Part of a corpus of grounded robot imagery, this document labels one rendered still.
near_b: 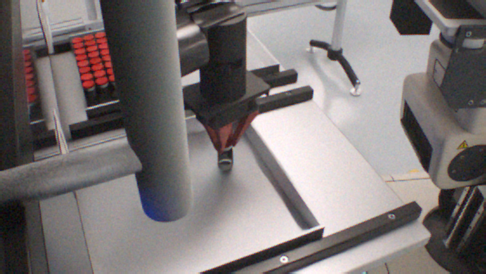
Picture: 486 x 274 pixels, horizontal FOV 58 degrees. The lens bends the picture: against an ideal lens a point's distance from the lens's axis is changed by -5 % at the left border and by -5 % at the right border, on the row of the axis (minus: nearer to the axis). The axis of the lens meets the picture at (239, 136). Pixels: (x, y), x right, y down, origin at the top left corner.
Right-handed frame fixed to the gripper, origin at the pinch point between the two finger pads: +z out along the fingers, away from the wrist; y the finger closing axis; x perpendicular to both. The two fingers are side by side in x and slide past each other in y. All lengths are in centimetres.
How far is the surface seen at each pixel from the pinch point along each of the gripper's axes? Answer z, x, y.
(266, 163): 4.2, 3.3, -4.9
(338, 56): 80, -90, -134
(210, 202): 4.6, 4.1, 5.5
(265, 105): 3.3, -6.4, -12.8
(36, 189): -29.4, 24.2, 25.9
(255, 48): 3.2, -21.5, -22.8
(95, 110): 1.8, -20.5, 10.7
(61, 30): 38, -123, -11
